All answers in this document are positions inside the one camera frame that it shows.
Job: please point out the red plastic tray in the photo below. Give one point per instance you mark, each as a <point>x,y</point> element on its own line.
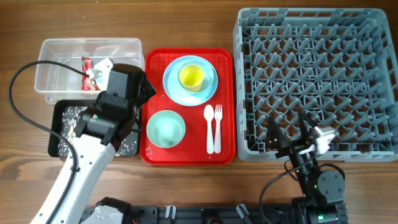
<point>191,151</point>

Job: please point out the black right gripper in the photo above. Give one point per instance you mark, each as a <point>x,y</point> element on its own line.
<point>298,145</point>

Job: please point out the white tissue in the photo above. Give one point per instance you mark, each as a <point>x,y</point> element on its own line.
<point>102,83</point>

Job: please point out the white plastic fork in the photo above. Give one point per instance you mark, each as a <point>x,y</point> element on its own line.
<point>218,118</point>

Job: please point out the green bowl with food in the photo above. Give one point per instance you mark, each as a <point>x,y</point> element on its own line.
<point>165,129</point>

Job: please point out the light blue bowl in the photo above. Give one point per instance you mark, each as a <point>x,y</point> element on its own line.
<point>209,75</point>

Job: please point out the yellow plastic cup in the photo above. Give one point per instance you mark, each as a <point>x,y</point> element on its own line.
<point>191,77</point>

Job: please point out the spilled rice and food scraps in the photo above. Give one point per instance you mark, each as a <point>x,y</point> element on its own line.
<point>129,146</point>

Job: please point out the light blue plate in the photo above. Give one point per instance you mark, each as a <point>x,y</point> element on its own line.
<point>175,91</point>

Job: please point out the clear plastic bin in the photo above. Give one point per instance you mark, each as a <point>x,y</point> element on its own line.
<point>58,83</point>

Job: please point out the black rectangular tray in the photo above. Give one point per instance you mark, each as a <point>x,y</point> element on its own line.
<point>59,108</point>

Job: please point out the grey dishwasher rack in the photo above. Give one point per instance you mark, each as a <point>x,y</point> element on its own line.
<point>336,64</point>

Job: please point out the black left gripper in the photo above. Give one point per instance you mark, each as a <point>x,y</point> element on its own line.
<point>145,94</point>

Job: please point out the red snack wrapper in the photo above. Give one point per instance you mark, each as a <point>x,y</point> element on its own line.
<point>88,83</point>

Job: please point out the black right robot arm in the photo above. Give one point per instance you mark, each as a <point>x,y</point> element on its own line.
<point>322,186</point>

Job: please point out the white plastic spoon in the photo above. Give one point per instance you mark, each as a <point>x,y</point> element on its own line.
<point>209,115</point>

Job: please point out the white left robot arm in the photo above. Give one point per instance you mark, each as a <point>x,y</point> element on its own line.
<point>99,132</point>

